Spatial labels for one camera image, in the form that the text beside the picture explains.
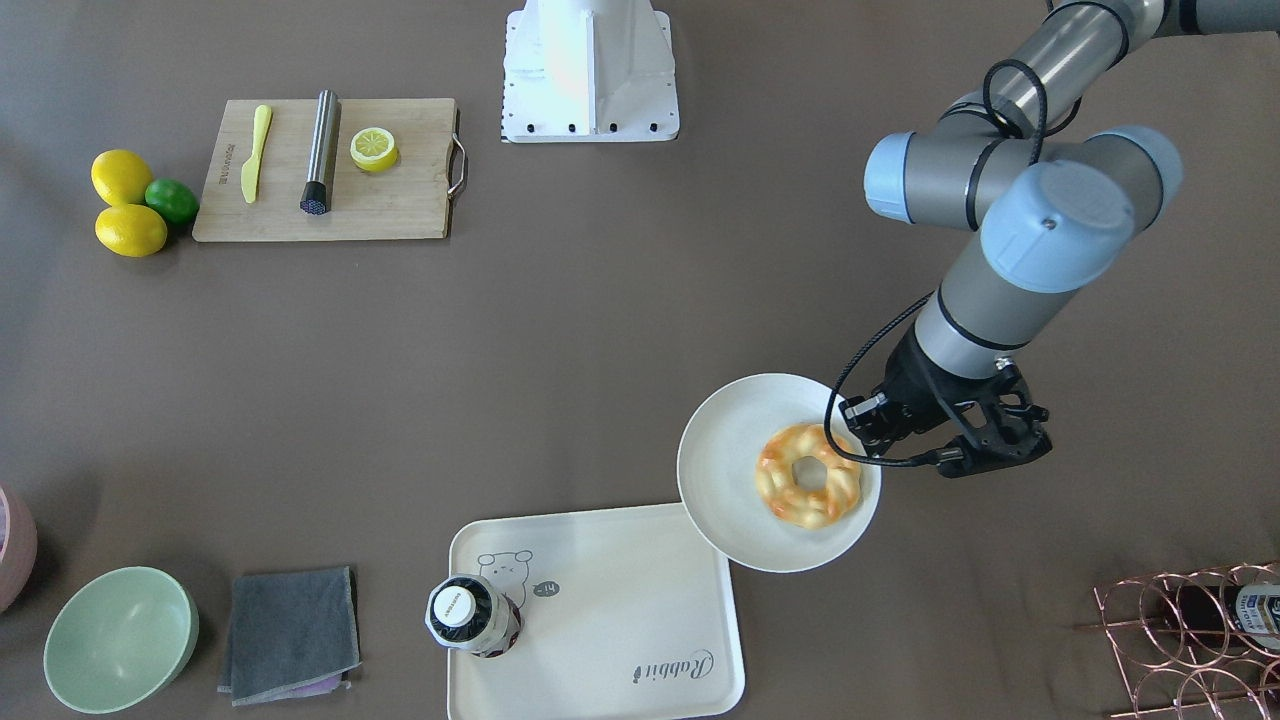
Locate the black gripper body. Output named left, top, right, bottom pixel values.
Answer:
left=840, top=325, right=977, bottom=459

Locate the glazed twisted donut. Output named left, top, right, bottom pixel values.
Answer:
left=754, top=424, right=863, bottom=530

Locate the white round plate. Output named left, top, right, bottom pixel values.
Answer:
left=677, top=373, right=882, bottom=573

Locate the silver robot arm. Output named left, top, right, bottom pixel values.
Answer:
left=828, top=1, right=1277, bottom=477

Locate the cream rabbit serving tray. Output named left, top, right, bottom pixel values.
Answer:
left=447, top=503, right=746, bottom=719

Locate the dark tea bottle on tray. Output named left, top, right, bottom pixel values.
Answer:
left=424, top=574, right=524, bottom=659

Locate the tea bottle in rack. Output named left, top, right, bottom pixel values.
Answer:
left=1172, top=583, right=1279, bottom=653

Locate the wooden cutting board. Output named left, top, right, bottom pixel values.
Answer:
left=192, top=97, right=463, bottom=243

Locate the half lemon slice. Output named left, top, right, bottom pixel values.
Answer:
left=349, top=127, right=401, bottom=173

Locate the steel muddler black tip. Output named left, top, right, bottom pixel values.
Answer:
left=300, top=88, right=340, bottom=217

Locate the grey folded cloth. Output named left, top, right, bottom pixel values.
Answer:
left=218, top=566, right=362, bottom=707

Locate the yellow plastic knife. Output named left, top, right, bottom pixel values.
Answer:
left=239, top=104, right=274, bottom=204

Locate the green lime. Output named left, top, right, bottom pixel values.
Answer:
left=143, top=178, right=200, bottom=227

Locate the lower yellow lemon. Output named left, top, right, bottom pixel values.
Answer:
left=95, top=204, right=169, bottom=258

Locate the yellow lemon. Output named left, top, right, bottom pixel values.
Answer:
left=90, top=149, right=154, bottom=208
left=95, top=204, right=169, bottom=258

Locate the upper yellow lemon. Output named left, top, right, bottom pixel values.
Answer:
left=90, top=149, right=154, bottom=208

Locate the mint green bowl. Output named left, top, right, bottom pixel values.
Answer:
left=44, top=566, right=198, bottom=714

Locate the pink ice bowl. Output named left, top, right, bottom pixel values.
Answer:
left=1, top=486, right=38, bottom=612

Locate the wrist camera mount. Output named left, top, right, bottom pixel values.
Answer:
left=936, top=359, right=1053, bottom=478

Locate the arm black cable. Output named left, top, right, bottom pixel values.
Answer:
left=826, top=55, right=1083, bottom=469

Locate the copper wire bottle rack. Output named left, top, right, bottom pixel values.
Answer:
left=1087, top=562, right=1277, bottom=719

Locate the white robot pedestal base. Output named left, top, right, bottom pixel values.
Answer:
left=500, top=1, right=681, bottom=143

